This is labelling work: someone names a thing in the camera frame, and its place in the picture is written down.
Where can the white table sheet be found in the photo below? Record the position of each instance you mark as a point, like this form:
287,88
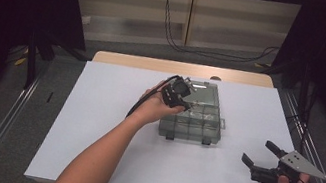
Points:
197,175

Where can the black metal stand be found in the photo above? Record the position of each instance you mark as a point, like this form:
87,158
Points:
31,61

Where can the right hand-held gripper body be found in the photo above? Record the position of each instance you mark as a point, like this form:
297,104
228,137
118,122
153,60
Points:
298,164

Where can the small black floor piece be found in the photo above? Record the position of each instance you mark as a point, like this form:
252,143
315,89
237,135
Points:
49,97

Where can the wooden table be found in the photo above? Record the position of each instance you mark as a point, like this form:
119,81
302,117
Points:
142,62

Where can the clear grey compartment box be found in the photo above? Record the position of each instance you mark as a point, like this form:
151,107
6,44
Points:
199,125

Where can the person's left hand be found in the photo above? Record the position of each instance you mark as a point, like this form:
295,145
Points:
153,108

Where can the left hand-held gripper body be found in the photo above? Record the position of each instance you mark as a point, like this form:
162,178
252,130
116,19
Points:
178,89

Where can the yellow floor piece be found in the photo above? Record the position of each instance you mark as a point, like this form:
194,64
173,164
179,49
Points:
20,60

